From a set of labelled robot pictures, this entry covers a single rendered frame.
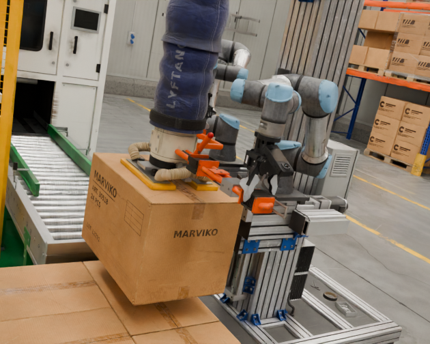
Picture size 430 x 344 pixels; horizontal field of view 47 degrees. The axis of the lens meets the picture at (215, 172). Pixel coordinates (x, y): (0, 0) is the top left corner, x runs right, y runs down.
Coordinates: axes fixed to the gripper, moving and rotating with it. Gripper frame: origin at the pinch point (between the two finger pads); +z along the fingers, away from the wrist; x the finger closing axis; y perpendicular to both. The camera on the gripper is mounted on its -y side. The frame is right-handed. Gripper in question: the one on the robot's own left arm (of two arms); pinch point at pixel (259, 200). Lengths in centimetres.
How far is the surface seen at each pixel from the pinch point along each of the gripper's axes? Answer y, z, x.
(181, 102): 51, -19, 5
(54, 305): 56, 66, 42
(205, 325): 29, 66, -12
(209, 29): 49, -46, 0
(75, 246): 97, 63, 22
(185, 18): 53, -49, 8
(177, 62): 54, -33, 8
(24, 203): 151, 62, 36
